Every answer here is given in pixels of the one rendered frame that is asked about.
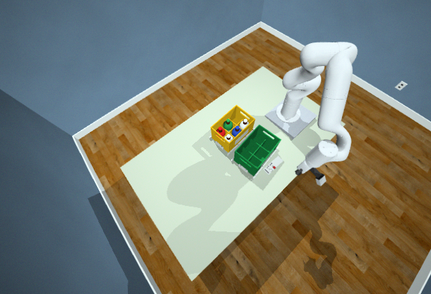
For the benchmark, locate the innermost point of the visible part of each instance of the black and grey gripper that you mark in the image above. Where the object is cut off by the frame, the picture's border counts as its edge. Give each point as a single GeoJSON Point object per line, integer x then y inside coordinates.
{"type": "Point", "coordinates": [302, 168]}

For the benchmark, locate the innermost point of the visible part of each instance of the green divided crate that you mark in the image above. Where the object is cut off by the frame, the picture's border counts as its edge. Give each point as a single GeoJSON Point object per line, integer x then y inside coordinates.
{"type": "Point", "coordinates": [246, 154]}

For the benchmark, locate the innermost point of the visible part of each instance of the blue bottle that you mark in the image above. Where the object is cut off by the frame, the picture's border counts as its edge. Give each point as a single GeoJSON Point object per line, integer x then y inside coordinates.
{"type": "Point", "coordinates": [236, 131]}

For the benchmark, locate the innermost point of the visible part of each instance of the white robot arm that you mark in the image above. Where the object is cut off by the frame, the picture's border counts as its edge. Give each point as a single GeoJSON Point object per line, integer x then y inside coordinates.
{"type": "Point", "coordinates": [338, 76]}

